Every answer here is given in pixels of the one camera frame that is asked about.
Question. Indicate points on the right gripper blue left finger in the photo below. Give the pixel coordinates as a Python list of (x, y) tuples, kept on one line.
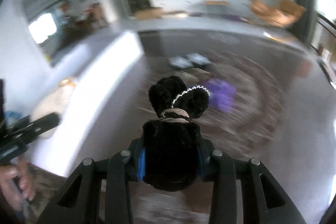
[(95, 192)]

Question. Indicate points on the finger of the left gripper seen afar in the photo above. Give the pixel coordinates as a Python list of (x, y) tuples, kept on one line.
[(26, 131)]

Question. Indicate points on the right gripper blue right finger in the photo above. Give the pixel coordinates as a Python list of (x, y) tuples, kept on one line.
[(264, 199)]

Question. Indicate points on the black plush bundle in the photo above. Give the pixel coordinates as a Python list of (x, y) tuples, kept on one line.
[(170, 142)]

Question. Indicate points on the blue white ointment box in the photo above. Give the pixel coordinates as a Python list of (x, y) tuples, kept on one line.
[(11, 117)]

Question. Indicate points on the person's left hand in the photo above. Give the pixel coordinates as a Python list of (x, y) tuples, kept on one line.
[(17, 184)]

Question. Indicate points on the white storage box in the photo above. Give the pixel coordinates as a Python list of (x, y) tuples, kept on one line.
[(93, 90)]

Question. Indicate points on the purple robot toy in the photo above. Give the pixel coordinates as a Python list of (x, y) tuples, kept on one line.
[(222, 94)]

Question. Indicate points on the black flat box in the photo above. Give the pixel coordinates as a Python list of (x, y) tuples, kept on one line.
[(191, 60)]

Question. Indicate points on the cardboard box on floor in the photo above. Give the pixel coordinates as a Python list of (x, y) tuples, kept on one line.
[(150, 13)]

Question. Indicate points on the orange lounge chair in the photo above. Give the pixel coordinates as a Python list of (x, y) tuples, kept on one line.
[(285, 14)]

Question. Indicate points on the wooden bench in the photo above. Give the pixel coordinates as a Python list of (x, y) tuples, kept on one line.
[(209, 4)]

